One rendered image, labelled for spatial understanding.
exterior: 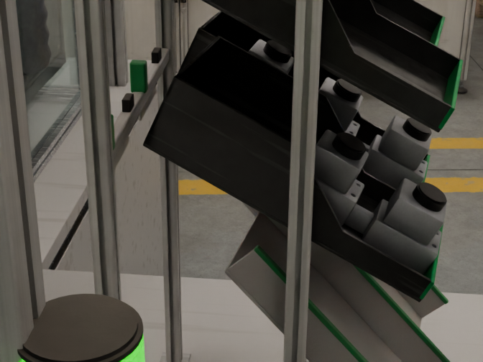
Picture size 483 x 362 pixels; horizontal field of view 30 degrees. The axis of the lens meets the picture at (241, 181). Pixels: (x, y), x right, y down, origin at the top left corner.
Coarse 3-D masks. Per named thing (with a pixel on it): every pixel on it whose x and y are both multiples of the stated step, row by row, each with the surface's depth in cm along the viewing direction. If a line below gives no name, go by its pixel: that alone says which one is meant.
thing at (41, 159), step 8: (80, 104) 207; (72, 112) 202; (80, 112) 208; (64, 120) 197; (72, 120) 201; (56, 128) 195; (64, 128) 195; (72, 128) 201; (56, 136) 189; (64, 136) 195; (48, 144) 185; (56, 144) 190; (40, 152) 181; (48, 152) 184; (32, 160) 178; (40, 160) 179; (48, 160) 184; (32, 168) 174; (40, 168) 179
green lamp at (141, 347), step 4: (140, 344) 35; (136, 348) 35; (140, 348) 35; (132, 352) 35; (136, 352) 35; (140, 352) 35; (128, 356) 34; (132, 356) 35; (136, 356) 35; (140, 356) 35; (124, 360) 34; (128, 360) 34; (132, 360) 34; (136, 360) 35; (140, 360) 35
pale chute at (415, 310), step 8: (248, 208) 97; (376, 280) 108; (384, 288) 109; (392, 288) 110; (432, 288) 109; (392, 296) 109; (400, 296) 111; (408, 296) 111; (432, 296) 110; (440, 296) 109; (400, 304) 109; (408, 304) 111; (416, 304) 111; (424, 304) 110; (432, 304) 110; (440, 304) 110; (408, 312) 110; (416, 312) 111; (424, 312) 111; (416, 320) 110
